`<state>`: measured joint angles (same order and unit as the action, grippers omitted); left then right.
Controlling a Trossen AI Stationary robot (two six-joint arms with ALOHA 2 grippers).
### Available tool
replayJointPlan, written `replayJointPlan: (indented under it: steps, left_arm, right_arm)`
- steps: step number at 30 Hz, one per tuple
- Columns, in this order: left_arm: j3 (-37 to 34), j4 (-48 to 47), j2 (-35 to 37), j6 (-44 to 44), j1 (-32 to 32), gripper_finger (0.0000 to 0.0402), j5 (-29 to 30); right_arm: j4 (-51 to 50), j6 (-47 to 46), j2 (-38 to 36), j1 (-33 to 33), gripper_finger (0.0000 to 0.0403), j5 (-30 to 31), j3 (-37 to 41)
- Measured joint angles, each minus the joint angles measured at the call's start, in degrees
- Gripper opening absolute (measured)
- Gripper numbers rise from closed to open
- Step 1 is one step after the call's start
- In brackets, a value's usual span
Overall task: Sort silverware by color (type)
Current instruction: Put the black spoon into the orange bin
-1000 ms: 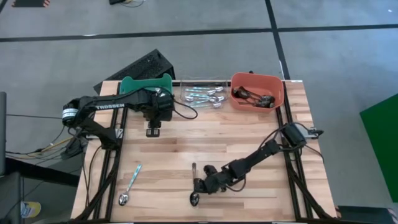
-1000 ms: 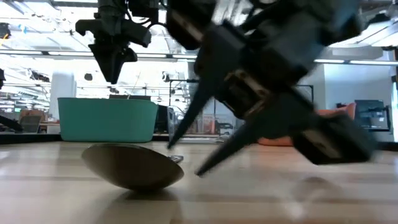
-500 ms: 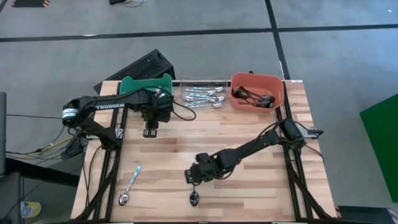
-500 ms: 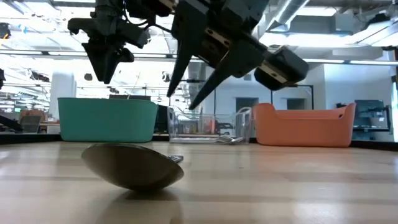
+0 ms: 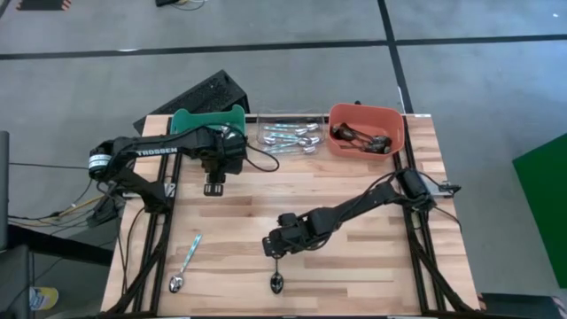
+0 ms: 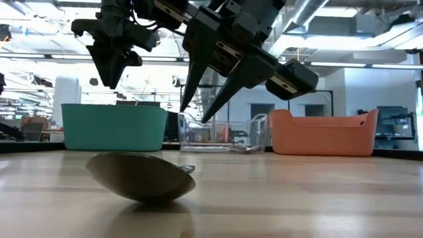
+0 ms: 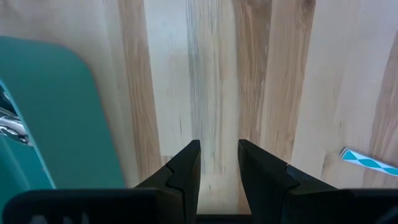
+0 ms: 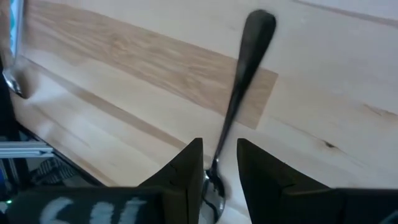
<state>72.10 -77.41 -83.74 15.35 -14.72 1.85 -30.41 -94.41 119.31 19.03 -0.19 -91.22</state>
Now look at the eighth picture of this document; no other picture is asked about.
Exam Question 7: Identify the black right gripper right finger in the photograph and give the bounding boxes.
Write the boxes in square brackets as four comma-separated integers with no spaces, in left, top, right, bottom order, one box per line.
[236,138,398,224]

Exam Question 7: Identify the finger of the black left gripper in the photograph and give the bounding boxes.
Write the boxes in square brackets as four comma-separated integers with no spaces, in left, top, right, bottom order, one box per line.
[0,55,16,131]

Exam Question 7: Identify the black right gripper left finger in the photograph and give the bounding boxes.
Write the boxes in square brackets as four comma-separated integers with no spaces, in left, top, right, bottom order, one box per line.
[6,138,205,224]

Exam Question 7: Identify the teal patterned handle spoon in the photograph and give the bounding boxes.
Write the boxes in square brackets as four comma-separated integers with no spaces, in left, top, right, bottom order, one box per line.
[2,0,26,98]

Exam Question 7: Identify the black metal spoon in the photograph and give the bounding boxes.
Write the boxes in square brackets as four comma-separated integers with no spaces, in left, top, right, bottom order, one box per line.
[198,9,277,224]

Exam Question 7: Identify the silver aluminium extrusion bar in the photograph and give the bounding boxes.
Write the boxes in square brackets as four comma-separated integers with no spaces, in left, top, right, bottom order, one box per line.
[0,141,54,159]

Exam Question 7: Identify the black white striped object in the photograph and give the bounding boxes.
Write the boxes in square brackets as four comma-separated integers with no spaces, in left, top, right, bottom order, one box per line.
[30,157,77,185]

